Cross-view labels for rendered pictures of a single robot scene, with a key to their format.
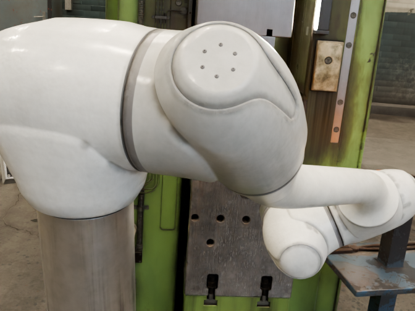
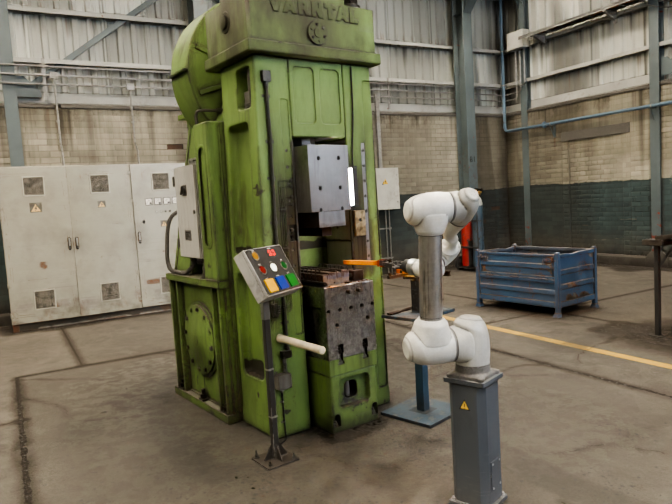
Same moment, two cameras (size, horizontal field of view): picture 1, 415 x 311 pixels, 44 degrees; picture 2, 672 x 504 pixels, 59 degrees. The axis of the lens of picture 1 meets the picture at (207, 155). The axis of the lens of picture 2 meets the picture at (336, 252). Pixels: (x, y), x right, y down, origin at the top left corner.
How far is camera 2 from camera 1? 2.31 m
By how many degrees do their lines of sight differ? 33
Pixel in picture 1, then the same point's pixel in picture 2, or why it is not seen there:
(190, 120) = (471, 204)
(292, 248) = not seen: hidden behind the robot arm
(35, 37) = (430, 196)
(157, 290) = (298, 376)
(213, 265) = (340, 338)
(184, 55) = (467, 193)
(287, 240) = not seen: hidden behind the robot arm
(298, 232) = not seen: hidden behind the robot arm
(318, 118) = (360, 250)
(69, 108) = (444, 208)
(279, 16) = (345, 200)
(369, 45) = (374, 209)
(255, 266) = (358, 334)
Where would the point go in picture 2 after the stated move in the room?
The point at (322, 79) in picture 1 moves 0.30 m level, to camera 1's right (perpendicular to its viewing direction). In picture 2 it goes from (359, 230) to (395, 226)
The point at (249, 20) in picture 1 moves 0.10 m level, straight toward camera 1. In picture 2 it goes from (333, 203) to (341, 203)
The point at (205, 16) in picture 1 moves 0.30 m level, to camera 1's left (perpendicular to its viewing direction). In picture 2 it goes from (315, 204) to (269, 207)
